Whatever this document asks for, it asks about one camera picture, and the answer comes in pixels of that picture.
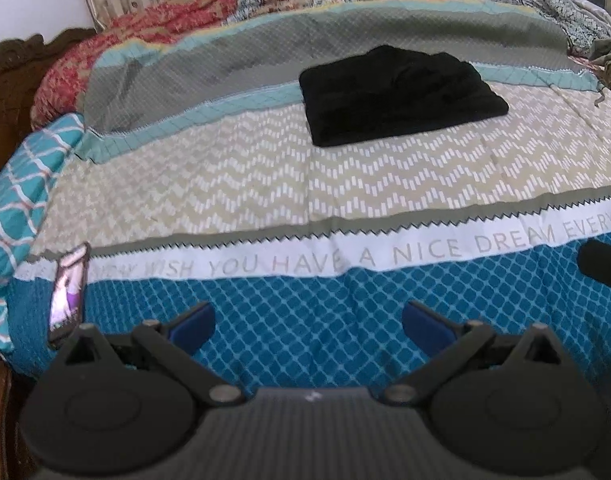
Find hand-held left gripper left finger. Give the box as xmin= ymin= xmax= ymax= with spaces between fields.
xmin=64 ymin=301 xmax=247 ymax=407

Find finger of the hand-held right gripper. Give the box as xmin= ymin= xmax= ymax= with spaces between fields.
xmin=577 ymin=238 xmax=611 ymax=292

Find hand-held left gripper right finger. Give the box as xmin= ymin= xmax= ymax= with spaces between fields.
xmin=384 ymin=301 xmax=562 ymax=407

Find black pants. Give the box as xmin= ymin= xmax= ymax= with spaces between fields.
xmin=298 ymin=45 xmax=510 ymax=149

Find smartphone with lit screen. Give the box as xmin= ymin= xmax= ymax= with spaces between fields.
xmin=47 ymin=242 xmax=91 ymax=351

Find patterned teal grey bedspread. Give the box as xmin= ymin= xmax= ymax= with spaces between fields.
xmin=5 ymin=0 xmax=611 ymax=403

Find olive green cloth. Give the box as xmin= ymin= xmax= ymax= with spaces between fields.
xmin=587 ymin=35 xmax=611 ymax=107

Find teal lattice pillow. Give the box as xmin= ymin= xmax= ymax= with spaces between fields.
xmin=0 ymin=112 xmax=87 ymax=357

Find red patchwork quilt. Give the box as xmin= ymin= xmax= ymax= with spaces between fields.
xmin=30 ymin=0 xmax=611 ymax=131

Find carved wooden headboard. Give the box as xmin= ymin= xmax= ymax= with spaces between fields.
xmin=0 ymin=27 xmax=99 ymax=187

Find wooden bed frame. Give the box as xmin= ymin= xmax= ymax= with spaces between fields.
xmin=0 ymin=350 xmax=38 ymax=480

